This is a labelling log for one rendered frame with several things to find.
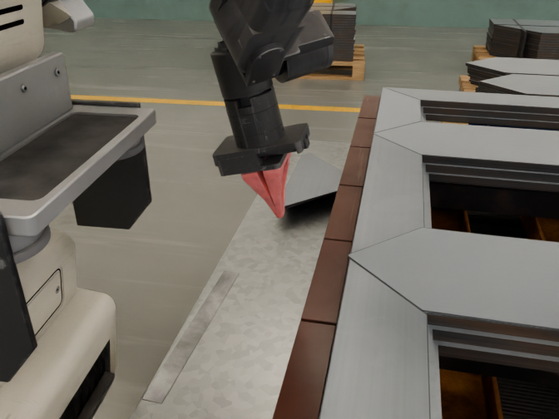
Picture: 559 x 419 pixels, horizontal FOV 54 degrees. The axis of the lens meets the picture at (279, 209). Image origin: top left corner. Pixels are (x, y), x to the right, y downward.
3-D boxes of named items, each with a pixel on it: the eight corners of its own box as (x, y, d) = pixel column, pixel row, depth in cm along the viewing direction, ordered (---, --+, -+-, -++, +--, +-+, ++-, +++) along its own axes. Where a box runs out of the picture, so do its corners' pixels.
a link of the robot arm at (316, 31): (215, -22, 51) (254, 56, 49) (323, -51, 54) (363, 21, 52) (207, 52, 62) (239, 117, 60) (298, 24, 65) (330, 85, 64)
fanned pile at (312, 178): (354, 157, 141) (356, 143, 139) (335, 234, 107) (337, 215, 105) (307, 154, 143) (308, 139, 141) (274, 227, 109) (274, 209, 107)
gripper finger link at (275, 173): (250, 207, 71) (230, 139, 67) (304, 200, 69) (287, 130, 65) (236, 234, 65) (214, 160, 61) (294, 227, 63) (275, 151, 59)
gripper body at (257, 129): (230, 150, 67) (214, 91, 64) (311, 136, 65) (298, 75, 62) (215, 171, 62) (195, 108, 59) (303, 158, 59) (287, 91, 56)
